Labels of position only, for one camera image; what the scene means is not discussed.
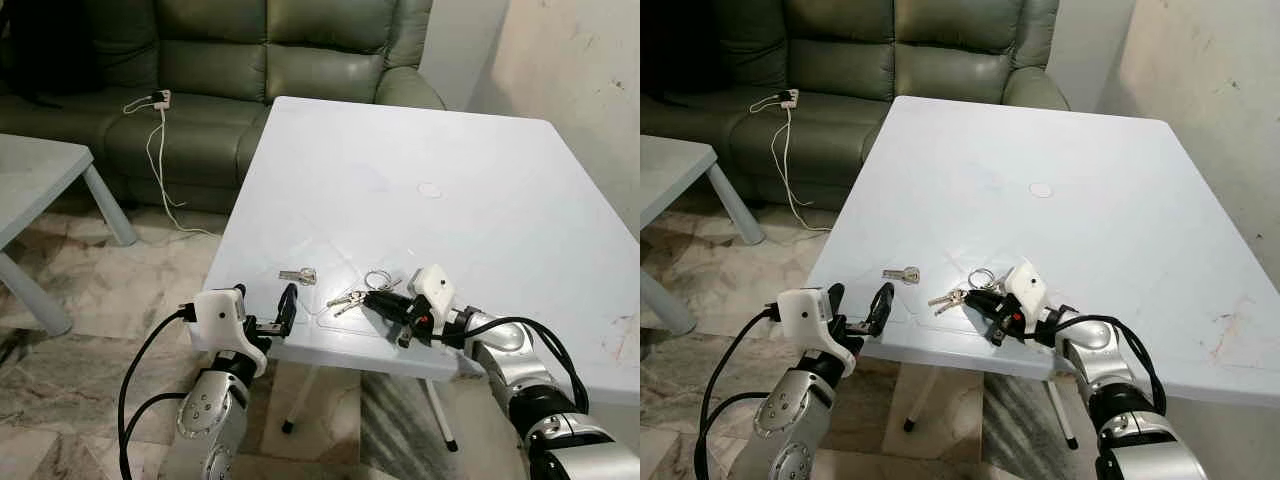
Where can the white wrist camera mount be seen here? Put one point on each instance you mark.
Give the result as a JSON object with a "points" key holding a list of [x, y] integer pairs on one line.
{"points": [[433, 286], [222, 320], [1026, 284], [808, 318]]}

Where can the round white table plug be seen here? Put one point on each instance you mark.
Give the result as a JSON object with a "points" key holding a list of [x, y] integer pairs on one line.
{"points": [[1041, 189]]}

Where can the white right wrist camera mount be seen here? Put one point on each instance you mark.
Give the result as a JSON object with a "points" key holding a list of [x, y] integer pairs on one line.
{"points": [[433, 286], [1026, 284]]}

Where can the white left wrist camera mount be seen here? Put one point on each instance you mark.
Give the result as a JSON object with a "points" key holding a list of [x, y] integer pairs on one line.
{"points": [[808, 318], [222, 320]]}

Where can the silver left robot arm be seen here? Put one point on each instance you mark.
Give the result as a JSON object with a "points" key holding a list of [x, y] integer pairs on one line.
{"points": [[795, 425], [210, 420]]}

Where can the white power strip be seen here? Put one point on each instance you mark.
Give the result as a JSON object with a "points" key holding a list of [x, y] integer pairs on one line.
{"points": [[789, 97], [161, 98]]}

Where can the single silver key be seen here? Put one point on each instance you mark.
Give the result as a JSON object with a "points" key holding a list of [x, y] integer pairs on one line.
{"points": [[906, 275], [303, 276]]}

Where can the green leather sofa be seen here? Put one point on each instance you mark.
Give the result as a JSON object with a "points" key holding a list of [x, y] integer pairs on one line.
{"points": [[300, 70], [930, 70]]}

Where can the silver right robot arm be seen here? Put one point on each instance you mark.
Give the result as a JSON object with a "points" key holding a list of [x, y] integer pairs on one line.
{"points": [[530, 390], [1120, 390]]}

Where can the white plastic table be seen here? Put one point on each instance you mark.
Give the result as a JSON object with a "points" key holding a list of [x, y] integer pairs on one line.
{"points": [[430, 240], [1080, 240]]}

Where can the white table leg black foot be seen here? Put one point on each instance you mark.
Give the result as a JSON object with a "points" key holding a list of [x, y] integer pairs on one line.
{"points": [[1061, 415], [919, 398], [300, 398], [441, 415]]}

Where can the grey plastic side table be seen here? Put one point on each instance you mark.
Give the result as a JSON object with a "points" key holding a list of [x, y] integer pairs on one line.
{"points": [[670, 165], [30, 170]]}

